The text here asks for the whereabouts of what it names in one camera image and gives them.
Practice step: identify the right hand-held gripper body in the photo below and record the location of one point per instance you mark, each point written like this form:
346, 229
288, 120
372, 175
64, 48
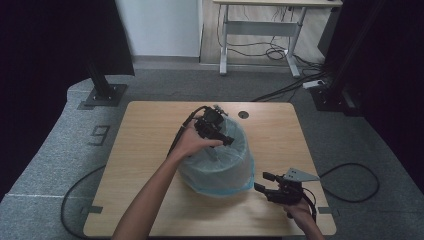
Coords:
288, 193

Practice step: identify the grey tape piece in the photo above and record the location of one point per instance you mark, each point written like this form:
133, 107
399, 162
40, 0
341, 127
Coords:
92, 209
328, 210

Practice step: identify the white trash bag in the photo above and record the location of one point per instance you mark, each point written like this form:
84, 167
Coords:
231, 173

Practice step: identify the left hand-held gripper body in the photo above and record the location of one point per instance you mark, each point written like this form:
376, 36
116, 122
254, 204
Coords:
210, 123

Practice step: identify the black curtain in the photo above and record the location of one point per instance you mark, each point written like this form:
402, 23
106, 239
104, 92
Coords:
40, 66
400, 83

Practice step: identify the black metal stand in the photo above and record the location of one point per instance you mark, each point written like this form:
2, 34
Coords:
103, 95
330, 100

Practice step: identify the person's right hand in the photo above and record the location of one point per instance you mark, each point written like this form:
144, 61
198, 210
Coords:
301, 215

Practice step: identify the white panel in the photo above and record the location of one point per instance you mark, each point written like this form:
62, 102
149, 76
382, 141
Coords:
160, 26

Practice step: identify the person's left hand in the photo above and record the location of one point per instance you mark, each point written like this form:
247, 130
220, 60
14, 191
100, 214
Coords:
191, 143

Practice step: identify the black table grommet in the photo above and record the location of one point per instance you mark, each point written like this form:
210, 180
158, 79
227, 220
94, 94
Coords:
243, 115

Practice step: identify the white power strip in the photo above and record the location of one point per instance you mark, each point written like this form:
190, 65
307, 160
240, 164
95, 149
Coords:
313, 84

